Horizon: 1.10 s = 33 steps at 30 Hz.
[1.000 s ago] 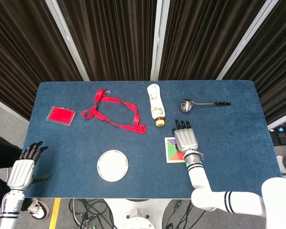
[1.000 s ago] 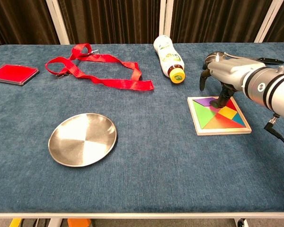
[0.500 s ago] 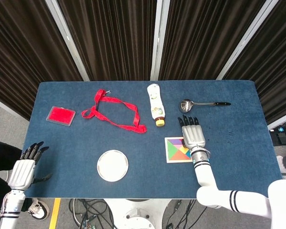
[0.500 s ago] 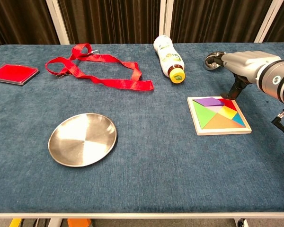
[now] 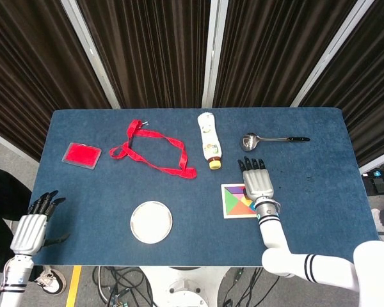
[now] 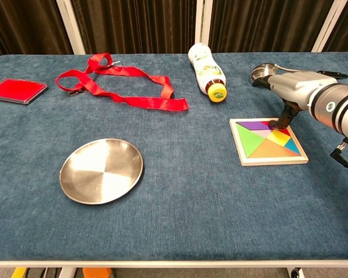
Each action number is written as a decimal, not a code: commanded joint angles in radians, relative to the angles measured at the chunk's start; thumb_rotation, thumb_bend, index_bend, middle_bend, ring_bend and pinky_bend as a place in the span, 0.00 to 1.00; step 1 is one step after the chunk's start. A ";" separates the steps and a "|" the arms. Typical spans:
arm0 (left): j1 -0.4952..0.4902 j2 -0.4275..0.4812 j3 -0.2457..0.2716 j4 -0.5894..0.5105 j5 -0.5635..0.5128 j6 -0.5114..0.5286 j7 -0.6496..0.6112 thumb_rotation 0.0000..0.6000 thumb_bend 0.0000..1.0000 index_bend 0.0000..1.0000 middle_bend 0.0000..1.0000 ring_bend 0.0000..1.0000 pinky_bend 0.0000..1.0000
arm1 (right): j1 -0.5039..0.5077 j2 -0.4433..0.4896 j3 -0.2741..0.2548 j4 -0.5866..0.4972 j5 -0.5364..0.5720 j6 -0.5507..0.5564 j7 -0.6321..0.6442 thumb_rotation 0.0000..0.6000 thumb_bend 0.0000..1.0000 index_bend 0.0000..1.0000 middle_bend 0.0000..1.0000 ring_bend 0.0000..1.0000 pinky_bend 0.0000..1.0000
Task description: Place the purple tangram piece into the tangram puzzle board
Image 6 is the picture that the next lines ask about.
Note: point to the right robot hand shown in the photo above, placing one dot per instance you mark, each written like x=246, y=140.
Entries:
x=293, y=87

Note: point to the purple parallelogram piece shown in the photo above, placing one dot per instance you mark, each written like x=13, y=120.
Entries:
x=255, y=125

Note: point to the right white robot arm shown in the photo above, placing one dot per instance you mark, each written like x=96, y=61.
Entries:
x=345, y=110

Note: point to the red triangle puzzle piece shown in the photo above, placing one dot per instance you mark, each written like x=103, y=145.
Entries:
x=287, y=131

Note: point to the yellow square puzzle piece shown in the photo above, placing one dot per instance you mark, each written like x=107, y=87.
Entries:
x=279, y=138

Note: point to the small blue object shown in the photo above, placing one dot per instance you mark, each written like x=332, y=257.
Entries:
x=293, y=147

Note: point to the orange triangle puzzle piece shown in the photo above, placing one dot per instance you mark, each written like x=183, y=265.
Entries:
x=271, y=151

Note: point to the green triangle puzzle piece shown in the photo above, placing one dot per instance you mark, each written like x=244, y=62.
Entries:
x=248, y=139

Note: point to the wooden tangram tray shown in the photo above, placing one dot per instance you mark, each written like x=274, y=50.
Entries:
x=272, y=161

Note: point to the white bottle with yellow cap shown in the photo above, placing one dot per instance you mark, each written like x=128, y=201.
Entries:
x=206, y=69

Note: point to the blue felt table cover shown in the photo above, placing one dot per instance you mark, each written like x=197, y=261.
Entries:
x=174, y=202

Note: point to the white round plate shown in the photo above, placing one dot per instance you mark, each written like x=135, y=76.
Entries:
x=101, y=171

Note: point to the orange plastic object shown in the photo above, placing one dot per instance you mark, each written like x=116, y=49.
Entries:
x=97, y=273

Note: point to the red card in clear holder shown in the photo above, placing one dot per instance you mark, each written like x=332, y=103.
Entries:
x=16, y=89

